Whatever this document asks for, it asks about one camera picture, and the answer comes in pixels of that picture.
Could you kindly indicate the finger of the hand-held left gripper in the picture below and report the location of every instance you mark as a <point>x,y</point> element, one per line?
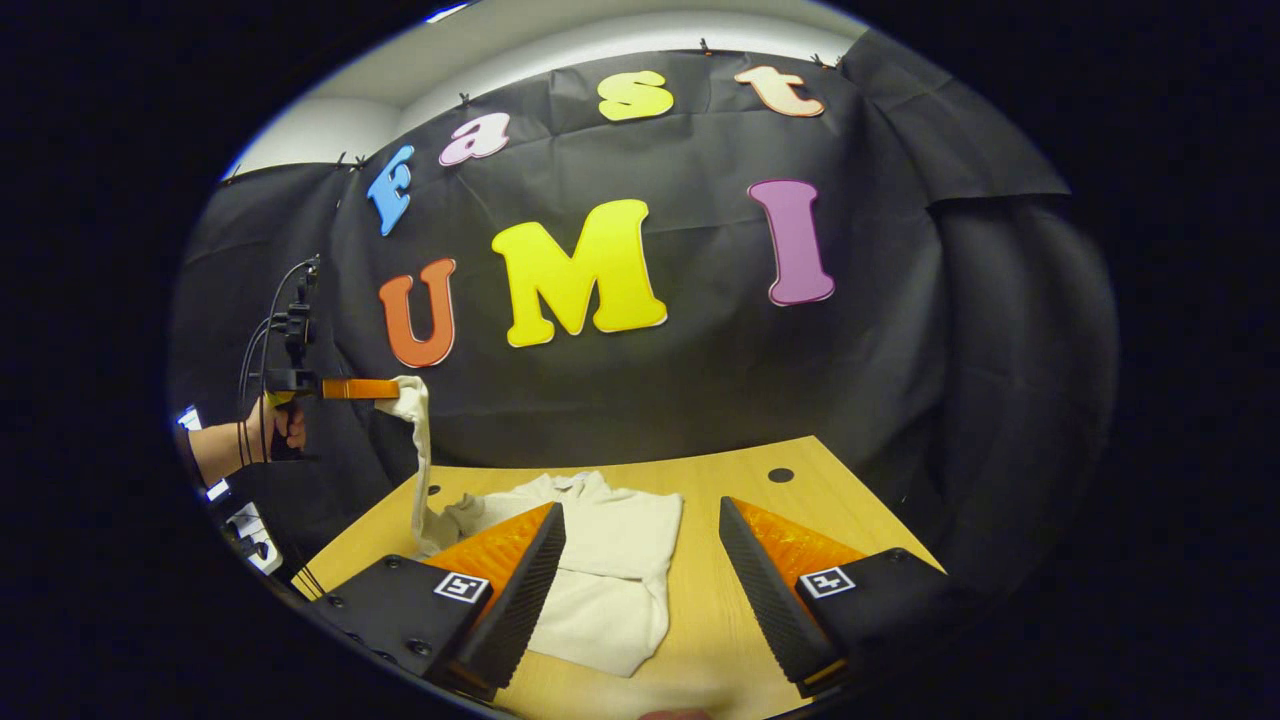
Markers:
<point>360,389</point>

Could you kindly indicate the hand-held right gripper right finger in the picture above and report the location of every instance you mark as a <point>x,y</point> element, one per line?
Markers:
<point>765,600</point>

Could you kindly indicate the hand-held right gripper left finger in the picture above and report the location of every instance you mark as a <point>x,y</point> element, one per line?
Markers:
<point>520,600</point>

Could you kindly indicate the white sweatshirt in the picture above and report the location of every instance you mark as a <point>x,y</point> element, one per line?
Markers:
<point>610,560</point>

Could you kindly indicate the computer monitor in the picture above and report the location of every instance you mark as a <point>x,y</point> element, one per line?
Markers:
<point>188,416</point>

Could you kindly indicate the white side desk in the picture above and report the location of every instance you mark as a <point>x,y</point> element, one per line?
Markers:
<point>250,528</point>

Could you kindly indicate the black backdrop cloth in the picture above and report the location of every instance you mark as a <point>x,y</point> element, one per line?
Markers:
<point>700,400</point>

